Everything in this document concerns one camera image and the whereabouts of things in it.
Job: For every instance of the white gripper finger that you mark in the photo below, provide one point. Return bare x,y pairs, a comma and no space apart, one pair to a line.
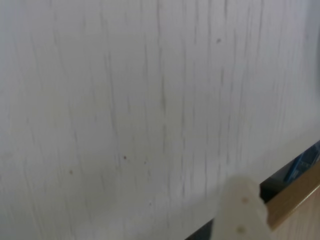
240,212

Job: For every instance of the brown wooden board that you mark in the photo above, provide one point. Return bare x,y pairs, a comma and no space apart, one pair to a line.
295,197

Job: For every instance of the blue box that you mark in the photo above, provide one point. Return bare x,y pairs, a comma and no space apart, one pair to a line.
301,163

